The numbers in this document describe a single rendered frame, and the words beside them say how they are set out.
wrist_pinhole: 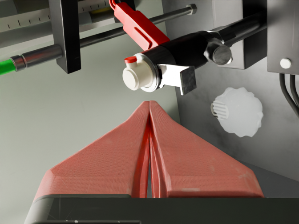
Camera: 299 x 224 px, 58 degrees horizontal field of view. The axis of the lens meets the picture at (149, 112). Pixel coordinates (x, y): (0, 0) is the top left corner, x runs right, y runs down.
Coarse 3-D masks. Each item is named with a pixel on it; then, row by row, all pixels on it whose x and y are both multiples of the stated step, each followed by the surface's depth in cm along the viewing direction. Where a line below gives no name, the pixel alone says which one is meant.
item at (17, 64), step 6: (6, 60) 31; (12, 60) 31; (18, 60) 31; (0, 66) 30; (6, 66) 30; (12, 66) 31; (18, 66) 31; (24, 66) 32; (0, 72) 30; (6, 72) 31
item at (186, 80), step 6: (180, 72) 15; (186, 72) 15; (192, 72) 16; (180, 78) 15; (186, 78) 15; (192, 78) 16; (180, 84) 15; (186, 84) 15; (192, 84) 16; (186, 90) 16
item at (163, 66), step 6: (162, 66) 17; (168, 66) 17; (174, 66) 16; (180, 66) 16; (186, 66) 16; (192, 66) 16; (162, 72) 17; (168, 72) 17; (174, 72) 17; (162, 78) 18; (168, 78) 17; (174, 78) 17; (162, 84) 18; (168, 84) 18; (174, 84) 17
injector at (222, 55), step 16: (256, 16) 26; (208, 32) 21; (224, 32) 23; (240, 32) 24; (256, 32) 27; (160, 48) 18; (176, 48) 19; (192, 48) 20; (208, 48) 20; (224, 48) 19; (192, 64) 20
